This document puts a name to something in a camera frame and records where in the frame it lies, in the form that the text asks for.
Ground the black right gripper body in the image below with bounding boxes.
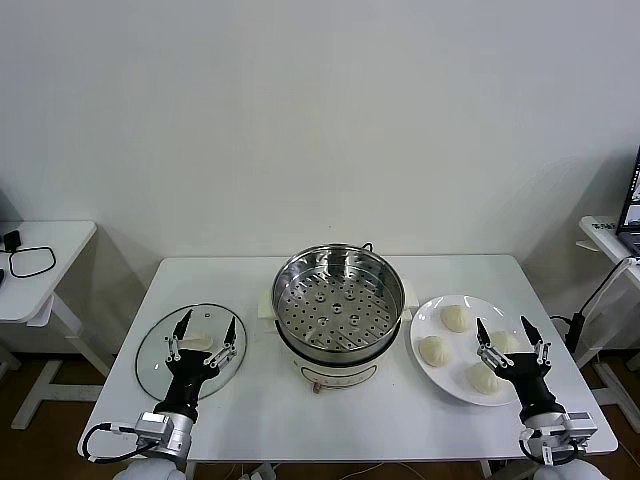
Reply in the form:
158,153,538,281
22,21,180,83
492,351,561,422

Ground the white side desk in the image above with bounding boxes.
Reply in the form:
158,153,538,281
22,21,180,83
574,214,640,416
0,220,117,431

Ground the white power strip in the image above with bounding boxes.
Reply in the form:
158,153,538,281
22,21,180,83
244,462,281,480

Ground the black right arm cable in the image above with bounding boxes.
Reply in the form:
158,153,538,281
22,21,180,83
518,427,586,459

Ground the black power adapter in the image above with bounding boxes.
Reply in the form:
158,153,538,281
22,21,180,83
549,310,587,356

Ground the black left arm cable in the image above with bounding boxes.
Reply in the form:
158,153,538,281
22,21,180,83
81,422,151,464

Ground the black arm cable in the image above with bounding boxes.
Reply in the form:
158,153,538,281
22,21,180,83
518,427,586,459
81,422,151,464

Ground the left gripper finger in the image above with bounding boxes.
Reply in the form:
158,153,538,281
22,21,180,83
163,308,194,362
203,316,239,370

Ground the perforated steel steamer basket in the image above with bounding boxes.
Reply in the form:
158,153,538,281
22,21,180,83
271,243,405,362

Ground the white and black cable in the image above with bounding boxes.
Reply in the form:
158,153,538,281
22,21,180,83
582,255,640,321

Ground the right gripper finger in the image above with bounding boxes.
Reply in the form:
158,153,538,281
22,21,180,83
474,317,509,371
520,314,552,369

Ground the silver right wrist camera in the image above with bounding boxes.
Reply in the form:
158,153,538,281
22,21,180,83
563,410,599,446

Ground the white steamed baozi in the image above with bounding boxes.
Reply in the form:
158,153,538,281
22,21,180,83
487,329,522,355
440,304,472,332
464,362,507,396
418,335,454,369

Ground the black looped cable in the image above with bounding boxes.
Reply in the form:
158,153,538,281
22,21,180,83
8,245,56,279

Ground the glass pot lid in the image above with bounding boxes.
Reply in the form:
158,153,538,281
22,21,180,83
134,301,249,401

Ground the white round plate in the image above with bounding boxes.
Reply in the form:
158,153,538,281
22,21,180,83
409,294,539,407

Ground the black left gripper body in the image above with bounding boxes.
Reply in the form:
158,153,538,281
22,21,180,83
154,348,222,416

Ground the laptop with lit screen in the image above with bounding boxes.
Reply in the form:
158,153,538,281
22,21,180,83
617,144,640,251

